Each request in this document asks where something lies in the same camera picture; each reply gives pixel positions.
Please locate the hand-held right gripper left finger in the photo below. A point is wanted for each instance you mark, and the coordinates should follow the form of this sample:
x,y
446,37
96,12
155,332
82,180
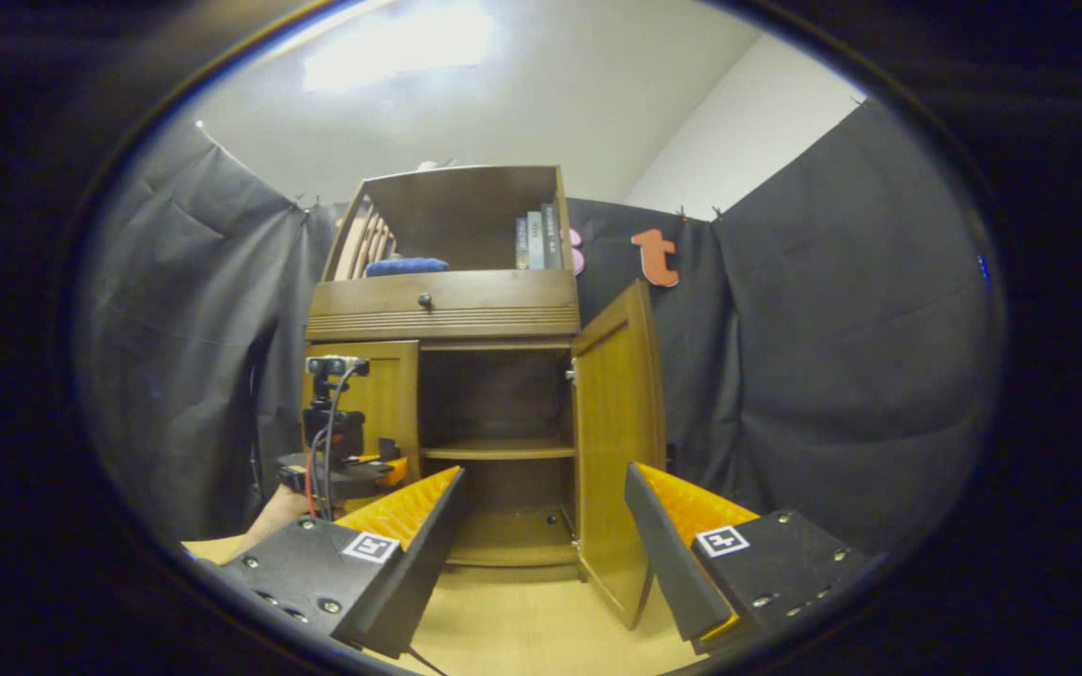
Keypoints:
x,y
381,582

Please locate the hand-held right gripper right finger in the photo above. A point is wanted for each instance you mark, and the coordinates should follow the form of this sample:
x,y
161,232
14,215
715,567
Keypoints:
x,y
672,563

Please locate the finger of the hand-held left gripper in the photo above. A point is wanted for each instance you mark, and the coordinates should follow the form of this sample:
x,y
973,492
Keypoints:
x,y
386,469

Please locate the wooden cabinet door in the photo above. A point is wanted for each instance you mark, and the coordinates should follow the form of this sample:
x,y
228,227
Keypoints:
x,y
386,394
616,441

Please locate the wooden double-door shoe cabinet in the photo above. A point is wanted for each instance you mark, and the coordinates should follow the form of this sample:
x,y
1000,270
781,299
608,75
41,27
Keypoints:
x,y
494,394

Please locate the folded blue towel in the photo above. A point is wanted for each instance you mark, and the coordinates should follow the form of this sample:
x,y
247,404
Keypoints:
x,y
407,268

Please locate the black backdrop cloth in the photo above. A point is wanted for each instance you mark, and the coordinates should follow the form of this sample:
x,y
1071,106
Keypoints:
x,y
832,357

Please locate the blue cover book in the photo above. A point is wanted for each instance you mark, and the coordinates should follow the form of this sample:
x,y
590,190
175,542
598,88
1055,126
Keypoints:
x,y
522,246

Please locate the light grey book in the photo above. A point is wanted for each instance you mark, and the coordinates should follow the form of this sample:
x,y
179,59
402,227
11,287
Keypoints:
x,y
535,242

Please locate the small white object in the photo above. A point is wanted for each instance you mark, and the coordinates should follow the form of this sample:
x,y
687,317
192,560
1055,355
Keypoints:
x,y
433,166

